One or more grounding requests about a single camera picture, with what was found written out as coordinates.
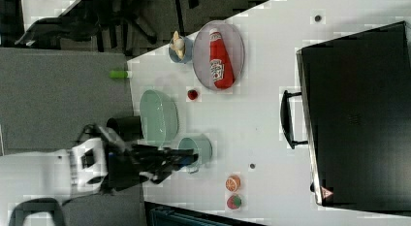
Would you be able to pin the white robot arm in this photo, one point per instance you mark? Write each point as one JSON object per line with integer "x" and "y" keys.
{"x": 100, "y": 162}

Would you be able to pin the orange slice toy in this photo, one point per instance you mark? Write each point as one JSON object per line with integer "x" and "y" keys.
{"x": 233, "y": 183}

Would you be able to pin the green mug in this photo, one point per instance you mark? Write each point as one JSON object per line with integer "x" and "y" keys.
{"x": 201, "y": 146}

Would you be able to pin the green marker pen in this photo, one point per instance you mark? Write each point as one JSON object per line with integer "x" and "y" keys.
{"x": 116, "y": 74}

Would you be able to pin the green perforated oval basket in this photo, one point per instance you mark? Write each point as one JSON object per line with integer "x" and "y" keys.
{"x": 158, "y": 117}

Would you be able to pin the beige toy in cup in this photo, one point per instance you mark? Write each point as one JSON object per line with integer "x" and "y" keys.
{"x": 178, "y": 45}

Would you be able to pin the black office chair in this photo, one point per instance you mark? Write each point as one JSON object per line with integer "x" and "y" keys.
{"x": 87, "y": 19}

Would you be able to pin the dark storage bin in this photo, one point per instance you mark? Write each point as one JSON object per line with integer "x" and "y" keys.
{"x": 162, "y": 215}

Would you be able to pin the large strawberry toy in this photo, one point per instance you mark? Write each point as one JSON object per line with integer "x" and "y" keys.
{"x": 234, "y": 202}

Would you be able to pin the small red strawberry toy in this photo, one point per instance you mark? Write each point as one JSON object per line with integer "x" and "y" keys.
{"x": 192, "y": 94}

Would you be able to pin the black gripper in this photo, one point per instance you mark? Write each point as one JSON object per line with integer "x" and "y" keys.
{"x": 123, "y": 170}

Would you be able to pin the red ketchup bottle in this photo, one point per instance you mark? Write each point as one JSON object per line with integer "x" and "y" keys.
{"x": 220, "y": 65}

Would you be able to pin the black cylinder cup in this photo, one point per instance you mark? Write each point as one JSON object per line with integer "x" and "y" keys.
{"x": 129, "y": 128}

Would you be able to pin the blue cup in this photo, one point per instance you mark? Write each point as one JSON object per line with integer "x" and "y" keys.
{"x": 188, "y": 54}

